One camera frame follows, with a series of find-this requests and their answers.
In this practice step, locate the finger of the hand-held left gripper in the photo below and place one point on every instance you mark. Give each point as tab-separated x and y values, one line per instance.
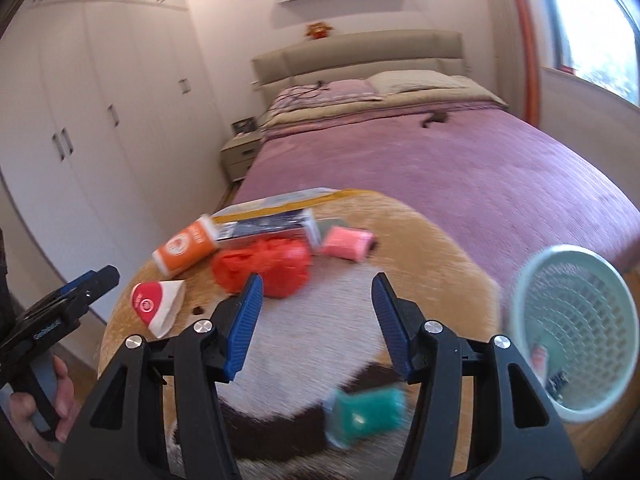
97	282

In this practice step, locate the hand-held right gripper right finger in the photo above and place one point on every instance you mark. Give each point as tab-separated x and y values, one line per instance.
390	325

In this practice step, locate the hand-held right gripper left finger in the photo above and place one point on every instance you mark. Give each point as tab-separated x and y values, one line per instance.
245	325

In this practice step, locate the green plastic mesh basket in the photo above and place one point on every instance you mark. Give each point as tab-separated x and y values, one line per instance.
600	310

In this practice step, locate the person's left hand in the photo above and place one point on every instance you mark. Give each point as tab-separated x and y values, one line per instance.
61	390

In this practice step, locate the small dark scrap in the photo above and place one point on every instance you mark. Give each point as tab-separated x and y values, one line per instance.
198	310

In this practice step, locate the red and white paper cup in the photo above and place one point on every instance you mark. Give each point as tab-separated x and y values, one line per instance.
155	305

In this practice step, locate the orange plastic bag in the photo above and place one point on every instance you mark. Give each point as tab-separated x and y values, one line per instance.
270	265

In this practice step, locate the teal packet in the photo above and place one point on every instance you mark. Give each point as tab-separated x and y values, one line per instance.
365	412

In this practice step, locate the pink packet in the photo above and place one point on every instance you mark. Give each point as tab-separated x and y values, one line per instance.
347	242

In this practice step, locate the orange paper cup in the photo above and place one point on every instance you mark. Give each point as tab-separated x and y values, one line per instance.
187	245

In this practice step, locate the blue and white long carton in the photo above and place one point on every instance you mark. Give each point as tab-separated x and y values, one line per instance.
265	227

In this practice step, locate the flat grey paper packet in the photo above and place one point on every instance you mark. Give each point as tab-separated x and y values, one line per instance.
270	202

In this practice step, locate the purple bedspread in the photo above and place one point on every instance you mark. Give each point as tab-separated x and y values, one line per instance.
450	170

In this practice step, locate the beige nightstand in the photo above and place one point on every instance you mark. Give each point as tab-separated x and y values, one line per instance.
240	157

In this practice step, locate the white wardrobe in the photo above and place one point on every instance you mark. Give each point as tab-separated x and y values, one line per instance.
100	110

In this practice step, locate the small dark brown object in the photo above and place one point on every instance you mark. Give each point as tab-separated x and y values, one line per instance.
435	120

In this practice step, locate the folded beige quilt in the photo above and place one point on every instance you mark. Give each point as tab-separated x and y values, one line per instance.
380	107

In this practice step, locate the purple pillow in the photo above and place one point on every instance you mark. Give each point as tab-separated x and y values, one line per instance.
330	92

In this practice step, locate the floral beige pillow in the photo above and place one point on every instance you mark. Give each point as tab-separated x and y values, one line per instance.
415	81

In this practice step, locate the beige padded headboard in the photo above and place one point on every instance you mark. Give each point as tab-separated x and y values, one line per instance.
360	50

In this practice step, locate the brown plush toy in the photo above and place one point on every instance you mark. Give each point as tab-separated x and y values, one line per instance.
319	30

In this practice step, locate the beige and orange curtain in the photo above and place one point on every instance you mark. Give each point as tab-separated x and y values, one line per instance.
525	35

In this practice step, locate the dark framed window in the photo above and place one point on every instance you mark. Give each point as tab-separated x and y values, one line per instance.
590	25

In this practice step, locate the dark photo frame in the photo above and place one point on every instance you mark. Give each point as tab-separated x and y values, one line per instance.
243	125

